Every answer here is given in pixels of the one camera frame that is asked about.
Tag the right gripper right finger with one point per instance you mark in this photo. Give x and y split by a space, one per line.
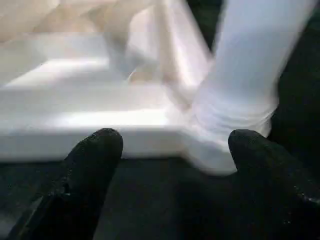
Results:
280 195

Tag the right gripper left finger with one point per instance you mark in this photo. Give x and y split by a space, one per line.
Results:
75 190

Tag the white plastic table leg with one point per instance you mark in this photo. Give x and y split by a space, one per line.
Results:
255 60

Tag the black mat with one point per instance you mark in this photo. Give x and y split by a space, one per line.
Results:
165 200

